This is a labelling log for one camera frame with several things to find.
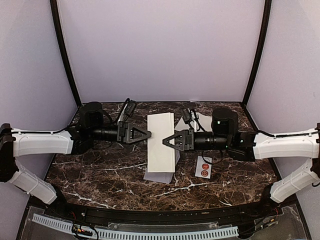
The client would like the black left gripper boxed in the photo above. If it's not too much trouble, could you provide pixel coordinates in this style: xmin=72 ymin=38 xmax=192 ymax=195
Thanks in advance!
xmin=89 ymin=121 xmax=152 ymax=146

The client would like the beige lined letter paper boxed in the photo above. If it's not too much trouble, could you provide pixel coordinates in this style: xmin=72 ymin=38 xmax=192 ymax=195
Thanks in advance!
xmin=147 ymin=112 xmax=175 ymax=173

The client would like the grey envelope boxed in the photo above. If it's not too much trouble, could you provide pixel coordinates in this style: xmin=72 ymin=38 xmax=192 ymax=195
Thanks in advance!
xmin=143 ymin=149 xmax=180 ymax=184

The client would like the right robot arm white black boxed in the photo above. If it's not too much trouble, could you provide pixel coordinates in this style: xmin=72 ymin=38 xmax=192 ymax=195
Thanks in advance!
xmin=162 ymin=107 xmax=320 ymax=217

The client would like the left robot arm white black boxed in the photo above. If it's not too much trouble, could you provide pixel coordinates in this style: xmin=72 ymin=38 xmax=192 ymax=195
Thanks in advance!
xmin=0 ymin=99 xmax=152 ymax=218

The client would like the red round seal sticker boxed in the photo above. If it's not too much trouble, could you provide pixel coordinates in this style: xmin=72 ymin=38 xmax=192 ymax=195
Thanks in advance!
xmin=201 ymin=163 xmax=210 ymax=170

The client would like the wax seal sticker sheet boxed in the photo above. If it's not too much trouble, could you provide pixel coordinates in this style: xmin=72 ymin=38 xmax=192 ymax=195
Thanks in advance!
xmin=195 ymin=156 xmax=212 ymax=179

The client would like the brown round seal sticker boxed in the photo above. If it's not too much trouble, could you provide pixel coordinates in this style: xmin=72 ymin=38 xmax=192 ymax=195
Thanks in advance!
xmin=201 ymin=170 xmax=209 ymax=177

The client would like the white folded paper sheet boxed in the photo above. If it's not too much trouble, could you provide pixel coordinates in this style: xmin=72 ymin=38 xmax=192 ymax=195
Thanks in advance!
xmin=174 ymin=112 xmax=212 ymax=132

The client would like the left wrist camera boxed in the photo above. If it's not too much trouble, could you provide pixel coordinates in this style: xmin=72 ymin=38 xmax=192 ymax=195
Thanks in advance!
xmin=116 ymin=98 xmax=137 ymax=123

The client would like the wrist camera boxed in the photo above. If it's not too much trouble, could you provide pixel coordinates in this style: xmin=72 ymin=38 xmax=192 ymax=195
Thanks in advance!
xmin=116 ymin=98 xmax=137 ymax=123
xmin=181 ymin=108 xmax=205 ymax=132

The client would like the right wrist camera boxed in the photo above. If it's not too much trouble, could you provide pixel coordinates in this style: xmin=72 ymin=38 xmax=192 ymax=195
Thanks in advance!
xmin=181 ymin=108 xmax=205 ymax=132

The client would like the black front rail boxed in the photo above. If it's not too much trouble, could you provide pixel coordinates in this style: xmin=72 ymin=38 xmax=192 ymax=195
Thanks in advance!
xmin=46 ymin=195 xmax=277 ymax=226

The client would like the black right frame post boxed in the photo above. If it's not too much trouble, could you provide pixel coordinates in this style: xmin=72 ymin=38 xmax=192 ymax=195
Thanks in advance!
xmin=241 ymin=0 xmax=272 ymax=108

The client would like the black frame post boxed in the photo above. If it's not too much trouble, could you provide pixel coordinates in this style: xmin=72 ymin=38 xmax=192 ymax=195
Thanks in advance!
xmin=49 ymin=0 xmax=82 ymax=108
xmin=241 ymin=0 xmax=272 ymax=108

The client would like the white slotted cable duct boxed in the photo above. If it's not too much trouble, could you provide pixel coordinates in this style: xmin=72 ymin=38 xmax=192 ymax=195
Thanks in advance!
xmin=31 ymin=213 xmax=239 ymax=240

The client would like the black left frame post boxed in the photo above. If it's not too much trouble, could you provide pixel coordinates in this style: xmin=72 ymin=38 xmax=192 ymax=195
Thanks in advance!
xmin=49 ymin=0 xmax=82 ymax=108

